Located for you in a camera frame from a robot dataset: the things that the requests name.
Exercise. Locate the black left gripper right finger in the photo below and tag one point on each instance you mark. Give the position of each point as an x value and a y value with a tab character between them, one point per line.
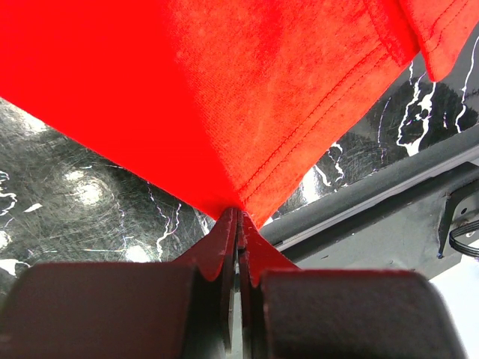
288	312

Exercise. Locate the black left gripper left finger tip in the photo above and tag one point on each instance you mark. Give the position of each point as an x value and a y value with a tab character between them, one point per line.
177	309

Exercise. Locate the red t-shirt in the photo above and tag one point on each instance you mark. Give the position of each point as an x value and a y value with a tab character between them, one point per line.
220	103

